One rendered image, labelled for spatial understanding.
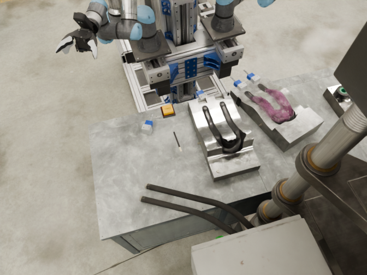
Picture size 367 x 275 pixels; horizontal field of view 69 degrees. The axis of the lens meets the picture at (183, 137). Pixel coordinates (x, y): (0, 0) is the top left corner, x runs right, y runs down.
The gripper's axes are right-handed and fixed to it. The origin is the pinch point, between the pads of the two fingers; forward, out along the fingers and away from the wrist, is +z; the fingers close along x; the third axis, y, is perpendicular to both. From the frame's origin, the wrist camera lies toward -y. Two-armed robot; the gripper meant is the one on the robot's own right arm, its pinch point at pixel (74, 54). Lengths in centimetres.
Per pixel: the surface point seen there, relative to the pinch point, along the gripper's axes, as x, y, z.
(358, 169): -89, -20, 42
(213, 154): -65, 49, 8
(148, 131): -27, 59, -5
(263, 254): -67, -11, 64
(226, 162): -72, 50, 12
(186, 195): -53, 51, 32
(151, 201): -36, 57, 36
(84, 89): 59, 155, -101
